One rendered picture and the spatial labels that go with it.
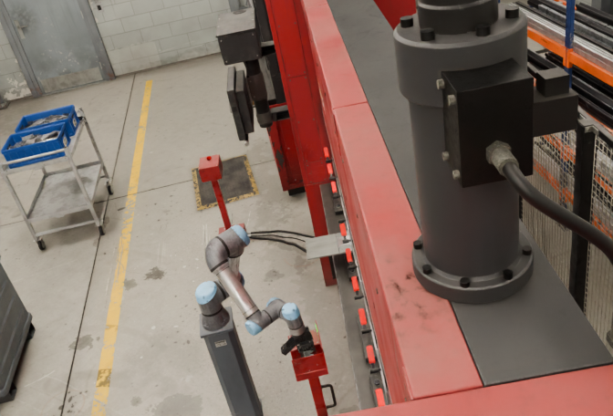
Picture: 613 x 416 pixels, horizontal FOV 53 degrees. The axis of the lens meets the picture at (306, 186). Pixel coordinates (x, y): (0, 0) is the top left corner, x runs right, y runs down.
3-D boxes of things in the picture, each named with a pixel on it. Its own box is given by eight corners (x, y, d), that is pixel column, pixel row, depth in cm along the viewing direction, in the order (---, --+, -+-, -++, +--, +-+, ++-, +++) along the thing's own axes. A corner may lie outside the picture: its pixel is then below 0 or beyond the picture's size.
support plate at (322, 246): (305, 240, 344) (305, 239, 344) (351, 232, 343) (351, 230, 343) (307, 260, 329) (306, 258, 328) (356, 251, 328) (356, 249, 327)
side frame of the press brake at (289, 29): (322, 265, 481) (257, -39, 364) (431, 245, 479) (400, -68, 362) (325, 286, 460) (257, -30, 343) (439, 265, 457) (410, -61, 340)
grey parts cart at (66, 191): (55, 203, 649) (16, 122, 601) (116, 189, 653) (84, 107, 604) (36, 254, 572) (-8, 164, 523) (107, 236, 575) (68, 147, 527)
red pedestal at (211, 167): (219, 238, 540) (193, 155, 497) (247, 233, 539) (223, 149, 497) (218, 252, 522) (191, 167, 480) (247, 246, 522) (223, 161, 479)
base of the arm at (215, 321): (202, 334, 327) (197, 319, 322) (202, 315, 340) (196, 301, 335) (230, 327, 327) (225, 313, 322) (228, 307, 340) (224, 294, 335)
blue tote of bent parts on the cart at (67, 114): (30, 132, 605) (23, 116, 596) (80, 120, 608) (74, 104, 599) (22, 148, 575) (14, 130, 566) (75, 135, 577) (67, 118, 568)
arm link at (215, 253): (196, 245, 286) (257, 335, 280) (215, 234, 291) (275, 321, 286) (192, 253, 296) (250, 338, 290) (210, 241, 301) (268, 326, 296)
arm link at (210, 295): (195, 308, 330) (189, 289, 323) (216, 295, 336) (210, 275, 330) (208, 318, 321) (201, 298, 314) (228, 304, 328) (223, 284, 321)
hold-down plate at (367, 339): (357, 317, 303) (356, 312, 301) (368, 315, 302) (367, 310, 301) (366, 363, 277) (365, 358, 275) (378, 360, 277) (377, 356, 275)
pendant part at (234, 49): (246, 126, 461) (218, 14, 418) (279, 119, 461) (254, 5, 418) (246, 157, 417) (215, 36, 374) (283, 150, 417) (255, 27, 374)
